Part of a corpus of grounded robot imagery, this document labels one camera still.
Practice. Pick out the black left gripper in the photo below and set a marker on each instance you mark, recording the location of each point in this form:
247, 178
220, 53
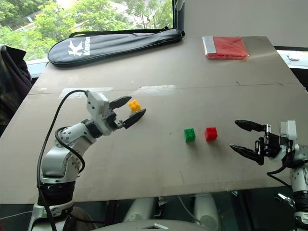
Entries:
113, 119

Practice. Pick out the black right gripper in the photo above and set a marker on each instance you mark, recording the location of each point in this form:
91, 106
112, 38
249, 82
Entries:
269, 143

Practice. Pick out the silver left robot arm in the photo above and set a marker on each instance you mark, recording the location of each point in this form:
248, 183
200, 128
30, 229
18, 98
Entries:
63, 154

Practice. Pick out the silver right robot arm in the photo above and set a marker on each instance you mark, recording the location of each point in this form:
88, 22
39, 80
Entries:
297, 178

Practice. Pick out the yellow toy brick cube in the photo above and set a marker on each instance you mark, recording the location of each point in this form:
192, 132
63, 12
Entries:
134, 106

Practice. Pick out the red toy brick cube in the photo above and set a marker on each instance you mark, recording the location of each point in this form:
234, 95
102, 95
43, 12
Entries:
211, 133

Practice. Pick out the green toy brick cube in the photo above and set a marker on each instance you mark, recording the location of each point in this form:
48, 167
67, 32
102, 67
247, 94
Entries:
189, 134

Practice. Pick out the black racket bag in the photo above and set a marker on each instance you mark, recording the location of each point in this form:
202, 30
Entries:
113, 46

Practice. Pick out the red plastic packet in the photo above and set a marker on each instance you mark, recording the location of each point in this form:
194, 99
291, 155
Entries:
226, 47

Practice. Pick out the silver robot body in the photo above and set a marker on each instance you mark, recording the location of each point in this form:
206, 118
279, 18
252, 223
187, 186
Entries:
168, 214

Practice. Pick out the dark jacket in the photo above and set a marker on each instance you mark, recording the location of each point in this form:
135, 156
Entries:
13, 84

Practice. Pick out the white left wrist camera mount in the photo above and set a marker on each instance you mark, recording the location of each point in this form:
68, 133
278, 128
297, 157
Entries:
97, 108

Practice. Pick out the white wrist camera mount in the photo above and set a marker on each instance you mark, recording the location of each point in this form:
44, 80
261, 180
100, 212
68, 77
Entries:
97, 108
288, 133

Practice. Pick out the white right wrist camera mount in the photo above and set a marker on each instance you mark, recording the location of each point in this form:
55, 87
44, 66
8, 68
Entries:
288, 133

